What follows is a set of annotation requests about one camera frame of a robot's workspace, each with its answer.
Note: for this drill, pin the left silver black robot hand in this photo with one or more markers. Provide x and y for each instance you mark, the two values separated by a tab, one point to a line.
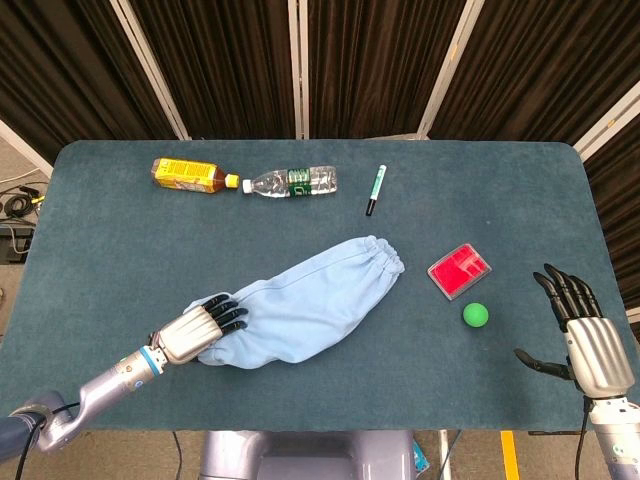
187	332

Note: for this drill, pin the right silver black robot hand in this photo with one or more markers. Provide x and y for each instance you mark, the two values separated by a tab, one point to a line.
597	357

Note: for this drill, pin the light blue pants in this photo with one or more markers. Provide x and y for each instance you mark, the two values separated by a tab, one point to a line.
310	305

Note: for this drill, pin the right lavender robot arm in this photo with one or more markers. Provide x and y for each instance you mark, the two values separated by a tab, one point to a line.
617	440

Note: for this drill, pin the teal felt table cover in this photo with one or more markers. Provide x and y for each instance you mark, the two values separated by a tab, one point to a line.
125	275

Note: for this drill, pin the green ball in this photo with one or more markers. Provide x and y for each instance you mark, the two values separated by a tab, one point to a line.
475	315

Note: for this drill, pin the yellow floor tape strip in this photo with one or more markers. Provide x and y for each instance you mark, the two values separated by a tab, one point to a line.
509	455

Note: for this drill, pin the yellow label tea bottle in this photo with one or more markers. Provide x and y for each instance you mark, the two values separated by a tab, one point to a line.
182	174

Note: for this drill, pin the black curtain folding screen panel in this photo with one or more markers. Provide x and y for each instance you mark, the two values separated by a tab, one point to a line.
540	65
620	200
380	65
225	65
75	65

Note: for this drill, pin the red clear plastic card box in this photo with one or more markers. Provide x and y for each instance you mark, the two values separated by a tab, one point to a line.
457	272

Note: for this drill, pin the lavender robot torso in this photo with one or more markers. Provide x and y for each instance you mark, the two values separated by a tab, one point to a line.
310	457

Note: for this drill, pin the white table leg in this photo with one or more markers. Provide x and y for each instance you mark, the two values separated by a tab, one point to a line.
443	455

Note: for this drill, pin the clear green label water bottle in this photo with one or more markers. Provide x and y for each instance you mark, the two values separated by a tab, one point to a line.
295	182

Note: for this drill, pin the blue packet under table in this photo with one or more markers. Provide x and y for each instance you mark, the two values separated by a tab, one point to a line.
421	457

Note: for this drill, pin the green white marker pen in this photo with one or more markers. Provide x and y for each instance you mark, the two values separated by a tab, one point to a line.
377	187

